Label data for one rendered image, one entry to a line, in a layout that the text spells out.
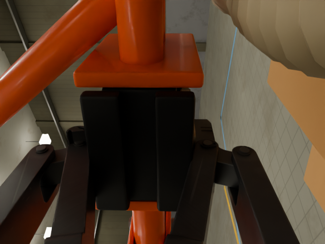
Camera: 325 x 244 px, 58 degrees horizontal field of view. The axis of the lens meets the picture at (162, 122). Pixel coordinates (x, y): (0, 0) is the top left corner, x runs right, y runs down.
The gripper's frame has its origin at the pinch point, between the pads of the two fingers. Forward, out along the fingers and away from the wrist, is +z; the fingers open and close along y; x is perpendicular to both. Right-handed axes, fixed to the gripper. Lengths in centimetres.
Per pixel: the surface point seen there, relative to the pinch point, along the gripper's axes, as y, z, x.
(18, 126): -579, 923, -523
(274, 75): 13.8, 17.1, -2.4
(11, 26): -515, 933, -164
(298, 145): 108, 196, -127
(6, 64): -578, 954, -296
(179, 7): 17, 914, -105
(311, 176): 54, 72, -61
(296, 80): 13.8, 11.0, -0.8
